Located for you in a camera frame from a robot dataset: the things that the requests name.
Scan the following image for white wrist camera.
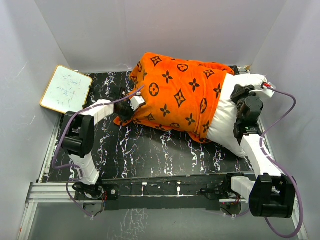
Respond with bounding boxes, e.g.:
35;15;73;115
255;82;276;101
130;91;146;112

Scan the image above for aluminium frame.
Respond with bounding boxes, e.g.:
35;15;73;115
17;65;310;240

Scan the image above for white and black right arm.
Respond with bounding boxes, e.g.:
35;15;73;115
222;83;296;219

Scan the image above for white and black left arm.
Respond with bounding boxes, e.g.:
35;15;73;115
61;87;146;200

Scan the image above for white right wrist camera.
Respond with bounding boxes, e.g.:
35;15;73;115
255;82;276;101

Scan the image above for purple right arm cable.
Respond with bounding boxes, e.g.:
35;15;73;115
259;84;305;238

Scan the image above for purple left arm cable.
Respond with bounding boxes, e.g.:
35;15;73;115
51;83;146;218

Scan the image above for white pillow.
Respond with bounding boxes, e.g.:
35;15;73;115
206;73;269;158

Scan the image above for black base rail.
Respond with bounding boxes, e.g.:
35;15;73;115
74;174;251;212

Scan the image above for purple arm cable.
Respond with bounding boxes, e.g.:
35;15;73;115
51;83;146;218
259;84;305;238

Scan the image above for orange patterned plush pillowcase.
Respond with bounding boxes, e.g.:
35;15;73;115
113;52;235;143

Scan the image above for white board with wooden frame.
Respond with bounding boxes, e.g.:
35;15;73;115
39;65;93;114

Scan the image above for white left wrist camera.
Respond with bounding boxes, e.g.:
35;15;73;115
130;91;146;112

